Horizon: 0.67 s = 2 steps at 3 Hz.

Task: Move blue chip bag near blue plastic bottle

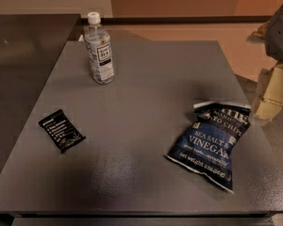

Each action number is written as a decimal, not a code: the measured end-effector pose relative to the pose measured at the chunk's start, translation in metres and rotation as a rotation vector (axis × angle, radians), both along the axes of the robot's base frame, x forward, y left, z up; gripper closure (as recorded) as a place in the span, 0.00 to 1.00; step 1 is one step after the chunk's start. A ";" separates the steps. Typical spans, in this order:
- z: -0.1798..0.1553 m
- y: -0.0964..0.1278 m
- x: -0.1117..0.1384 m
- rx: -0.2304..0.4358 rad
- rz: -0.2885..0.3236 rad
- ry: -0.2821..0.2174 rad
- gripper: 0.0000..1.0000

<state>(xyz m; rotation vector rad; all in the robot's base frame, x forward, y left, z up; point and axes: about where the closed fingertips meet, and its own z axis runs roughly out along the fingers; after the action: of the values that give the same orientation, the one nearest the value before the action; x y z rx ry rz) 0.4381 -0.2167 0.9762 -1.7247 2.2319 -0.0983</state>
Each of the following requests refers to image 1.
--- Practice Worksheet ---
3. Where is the clear plastic water bottle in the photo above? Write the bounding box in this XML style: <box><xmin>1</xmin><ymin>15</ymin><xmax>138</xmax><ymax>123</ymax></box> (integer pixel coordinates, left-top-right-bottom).
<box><xmin>83</xmin><ymin>12</ymin><xmax>114</xmax><ymax>85</ymax></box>

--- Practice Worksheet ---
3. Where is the black snack bar wrapper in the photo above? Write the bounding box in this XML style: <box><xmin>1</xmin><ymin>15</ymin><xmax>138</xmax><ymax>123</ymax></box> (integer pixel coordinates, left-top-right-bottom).
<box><xmin>39</xmin><ymin>109</ymin><xmax>86</xmax><ymax>153</ymax></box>

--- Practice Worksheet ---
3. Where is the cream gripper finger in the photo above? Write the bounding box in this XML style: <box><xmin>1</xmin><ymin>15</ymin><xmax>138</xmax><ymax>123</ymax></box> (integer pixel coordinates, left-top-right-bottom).
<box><xmin>250</xmin><ymin>21</ymin><xmax>270</xmax><ymax>40</ymax></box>
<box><xmin>252</xmin><ymin>61</ymin><xmax>283</xmax><ymax>121</ymax></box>

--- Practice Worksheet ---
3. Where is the blue chip bag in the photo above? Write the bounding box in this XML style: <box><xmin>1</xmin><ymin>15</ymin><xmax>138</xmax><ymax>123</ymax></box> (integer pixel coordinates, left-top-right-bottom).
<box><xmin>167</xmin><ymin>101</ymin><xmax>251</xmax><ymax>193</ymax></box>

